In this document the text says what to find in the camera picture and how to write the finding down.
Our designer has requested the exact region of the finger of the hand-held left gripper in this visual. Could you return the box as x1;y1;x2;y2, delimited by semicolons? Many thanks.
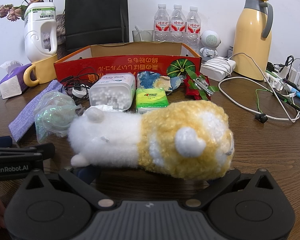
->
0;136;13;148
15;143;56;161

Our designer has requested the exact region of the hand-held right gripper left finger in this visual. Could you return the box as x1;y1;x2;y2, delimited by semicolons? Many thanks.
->
21;166;114;209

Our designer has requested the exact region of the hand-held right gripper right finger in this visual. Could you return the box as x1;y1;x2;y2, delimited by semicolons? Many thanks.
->
187;169;278;209

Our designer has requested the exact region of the purple cloth pouch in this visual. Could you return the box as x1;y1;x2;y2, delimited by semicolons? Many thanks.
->
9;80;63;142

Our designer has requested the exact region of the iridescent plastic bag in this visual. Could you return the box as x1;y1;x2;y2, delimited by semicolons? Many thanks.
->
34;91;84;144

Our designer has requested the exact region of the white tissue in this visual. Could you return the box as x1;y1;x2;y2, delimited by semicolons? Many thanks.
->
86;104;123;113

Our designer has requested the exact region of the white and yellow plush toy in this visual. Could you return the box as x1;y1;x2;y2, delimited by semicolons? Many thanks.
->
67;99;234;180

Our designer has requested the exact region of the clear cotton swab box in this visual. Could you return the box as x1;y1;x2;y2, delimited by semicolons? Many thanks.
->
89;73;136;111

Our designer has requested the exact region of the green tissue pack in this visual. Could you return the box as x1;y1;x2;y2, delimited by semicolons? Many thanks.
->
135;87;169;113

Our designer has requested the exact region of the red artificial rose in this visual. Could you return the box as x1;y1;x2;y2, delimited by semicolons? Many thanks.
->
184;71;219;99

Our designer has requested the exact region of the red cardboard box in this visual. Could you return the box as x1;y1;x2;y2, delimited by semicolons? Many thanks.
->
54;42;202;84

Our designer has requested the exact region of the purple and white tissue box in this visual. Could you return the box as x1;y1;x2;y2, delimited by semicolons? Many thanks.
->
0;60;32;99

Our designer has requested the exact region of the white round charger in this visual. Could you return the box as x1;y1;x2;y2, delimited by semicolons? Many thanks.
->
72;87;87;98

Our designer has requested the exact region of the yellow mug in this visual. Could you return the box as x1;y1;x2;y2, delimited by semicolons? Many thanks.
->
23;54;58;87

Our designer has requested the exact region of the silver metal clip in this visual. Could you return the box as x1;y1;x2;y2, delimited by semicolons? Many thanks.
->
194;78;211;93

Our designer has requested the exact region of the white detergent bottle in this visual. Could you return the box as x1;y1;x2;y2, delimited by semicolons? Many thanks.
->
24;2;58;62

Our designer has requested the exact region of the white power bank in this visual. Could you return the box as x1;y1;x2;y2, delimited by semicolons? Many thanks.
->
201;57;237;82

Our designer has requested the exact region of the white power strip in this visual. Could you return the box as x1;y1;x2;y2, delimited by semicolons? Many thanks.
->
265;60;300;92

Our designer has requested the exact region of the blue and yellow crumpled wrapper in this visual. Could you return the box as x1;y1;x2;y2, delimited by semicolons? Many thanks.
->
137;71;183;92

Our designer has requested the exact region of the grey bouquet wrapping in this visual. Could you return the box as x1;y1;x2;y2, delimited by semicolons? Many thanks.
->
55;14;67;55

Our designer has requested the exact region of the white robot speaker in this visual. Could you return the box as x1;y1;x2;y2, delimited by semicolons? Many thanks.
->
199;30;222;57

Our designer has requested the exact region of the yellow thermos jug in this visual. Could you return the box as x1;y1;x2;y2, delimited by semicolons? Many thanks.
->
232;0;274;80

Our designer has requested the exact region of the black paper bag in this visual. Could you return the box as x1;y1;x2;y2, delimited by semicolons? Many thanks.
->
65;0;130;50

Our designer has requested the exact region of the glass cup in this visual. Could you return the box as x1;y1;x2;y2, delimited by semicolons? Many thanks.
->
132;30;154;42

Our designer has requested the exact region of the clear water bottle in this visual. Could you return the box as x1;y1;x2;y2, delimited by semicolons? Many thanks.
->
186;6;201;53
154;4;171;43
170;4;187;43

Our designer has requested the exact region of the green earphone cable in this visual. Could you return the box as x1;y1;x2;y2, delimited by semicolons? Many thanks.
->
254;87;290;124

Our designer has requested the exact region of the black earphone cable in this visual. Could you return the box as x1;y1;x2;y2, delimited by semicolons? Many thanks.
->
60;67;100;98

